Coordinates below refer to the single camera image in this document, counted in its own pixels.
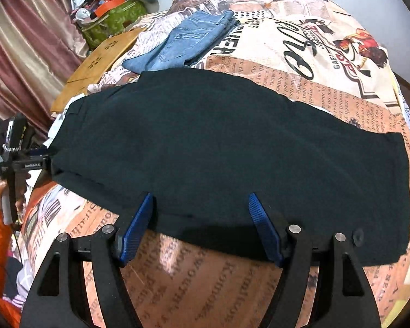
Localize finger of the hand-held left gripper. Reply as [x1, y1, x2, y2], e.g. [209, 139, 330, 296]
[28, 145, 53, 159]

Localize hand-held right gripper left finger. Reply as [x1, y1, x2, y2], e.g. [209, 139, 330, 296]
[20, 193, 156, 328]

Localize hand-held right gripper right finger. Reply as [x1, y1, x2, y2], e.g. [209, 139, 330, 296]
[248, 192, 383, 328]

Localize black pants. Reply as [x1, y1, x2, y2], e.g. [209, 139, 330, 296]
[49, 68, 410, 268]

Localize person's left hand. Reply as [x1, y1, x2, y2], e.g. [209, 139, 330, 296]
[0, 174, 33, 220]

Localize white cloth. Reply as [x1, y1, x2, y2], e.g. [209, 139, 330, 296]
[47, 107, 73, 145]

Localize wooden folding lap table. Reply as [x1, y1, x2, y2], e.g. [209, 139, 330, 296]
[51, 27, 145, 113]

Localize striped pink beige curtain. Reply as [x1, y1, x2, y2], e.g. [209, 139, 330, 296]
[0, 0, 89, 134]

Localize person's orange jacket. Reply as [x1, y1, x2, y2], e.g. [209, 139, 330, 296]
[0, 292, 23, 328]

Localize green patterned bag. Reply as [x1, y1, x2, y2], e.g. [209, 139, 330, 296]
[80, 0, 149, 50]

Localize printed blanket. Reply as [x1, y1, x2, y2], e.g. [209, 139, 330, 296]
[20, 0, 410, 328]

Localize orange box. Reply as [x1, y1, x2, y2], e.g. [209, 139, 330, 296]
[96, 0, 128, 16]

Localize blue jeans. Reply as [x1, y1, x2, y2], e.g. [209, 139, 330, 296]
[122, 10, 240, 74]

